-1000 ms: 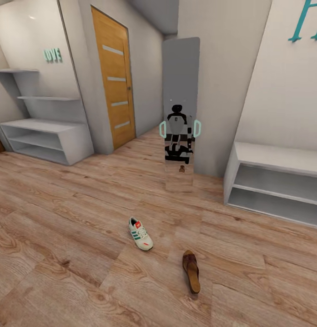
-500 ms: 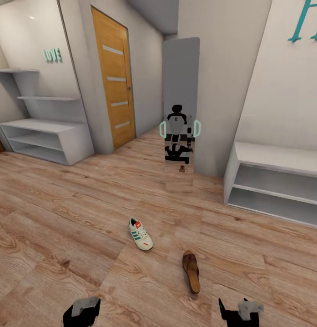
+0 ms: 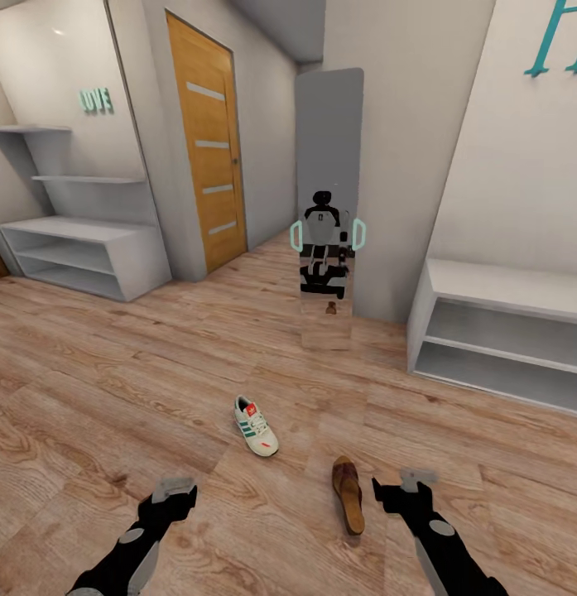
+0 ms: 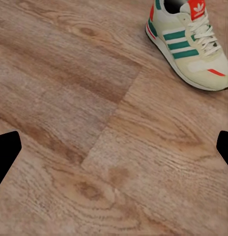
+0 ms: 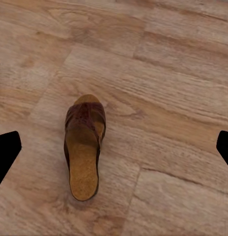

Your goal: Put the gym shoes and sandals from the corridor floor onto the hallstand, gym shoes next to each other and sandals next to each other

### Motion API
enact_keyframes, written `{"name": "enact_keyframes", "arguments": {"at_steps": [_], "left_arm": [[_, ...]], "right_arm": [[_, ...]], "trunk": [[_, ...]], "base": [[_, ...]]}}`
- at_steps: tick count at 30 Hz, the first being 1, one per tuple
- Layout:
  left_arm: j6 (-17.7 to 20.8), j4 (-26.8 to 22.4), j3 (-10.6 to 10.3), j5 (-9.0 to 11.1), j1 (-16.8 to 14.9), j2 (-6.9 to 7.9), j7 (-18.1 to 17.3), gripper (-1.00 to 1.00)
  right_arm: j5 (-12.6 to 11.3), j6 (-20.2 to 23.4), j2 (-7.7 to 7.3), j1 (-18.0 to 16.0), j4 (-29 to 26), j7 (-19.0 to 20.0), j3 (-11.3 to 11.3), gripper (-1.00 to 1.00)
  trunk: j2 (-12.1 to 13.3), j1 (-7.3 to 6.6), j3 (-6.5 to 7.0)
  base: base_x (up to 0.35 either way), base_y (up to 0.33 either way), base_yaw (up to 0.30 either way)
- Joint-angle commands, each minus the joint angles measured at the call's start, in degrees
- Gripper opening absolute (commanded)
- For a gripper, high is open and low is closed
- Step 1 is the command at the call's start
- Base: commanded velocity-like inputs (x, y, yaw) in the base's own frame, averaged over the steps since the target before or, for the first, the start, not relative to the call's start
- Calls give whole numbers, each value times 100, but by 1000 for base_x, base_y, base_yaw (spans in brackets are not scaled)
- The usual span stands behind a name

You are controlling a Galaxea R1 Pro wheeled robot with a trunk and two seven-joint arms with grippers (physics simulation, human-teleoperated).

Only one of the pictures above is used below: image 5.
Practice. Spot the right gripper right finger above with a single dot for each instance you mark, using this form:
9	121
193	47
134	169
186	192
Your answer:
222	145

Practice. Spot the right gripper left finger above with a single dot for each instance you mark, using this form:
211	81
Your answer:
10	146

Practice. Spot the sandal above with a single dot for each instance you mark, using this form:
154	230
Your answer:
84	131

